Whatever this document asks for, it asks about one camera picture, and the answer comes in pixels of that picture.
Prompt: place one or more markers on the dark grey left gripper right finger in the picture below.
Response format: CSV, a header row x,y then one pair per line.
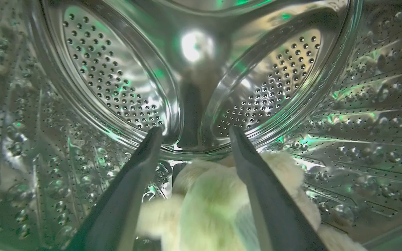
x,y
274,209

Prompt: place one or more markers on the cream white plush toy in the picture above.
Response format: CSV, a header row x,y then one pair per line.
x,y
211,209

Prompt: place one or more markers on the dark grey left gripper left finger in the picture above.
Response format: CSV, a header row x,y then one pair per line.
x,y
120,205

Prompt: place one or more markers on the stainless steel washing machine drum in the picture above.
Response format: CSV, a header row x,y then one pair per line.
x,y
82,104

